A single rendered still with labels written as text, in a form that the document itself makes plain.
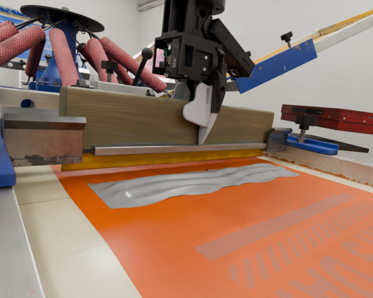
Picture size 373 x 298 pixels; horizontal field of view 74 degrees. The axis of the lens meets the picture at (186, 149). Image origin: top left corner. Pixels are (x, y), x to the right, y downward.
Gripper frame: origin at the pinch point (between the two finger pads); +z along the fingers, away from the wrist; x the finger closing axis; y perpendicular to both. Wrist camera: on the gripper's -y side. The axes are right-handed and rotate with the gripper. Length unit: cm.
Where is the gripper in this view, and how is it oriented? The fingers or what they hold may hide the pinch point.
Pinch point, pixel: (195, 133)
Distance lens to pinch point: 41.6
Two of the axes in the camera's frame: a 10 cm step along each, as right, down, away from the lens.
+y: -7.7, 0.4, -6.3
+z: -1.2, 9.7, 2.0
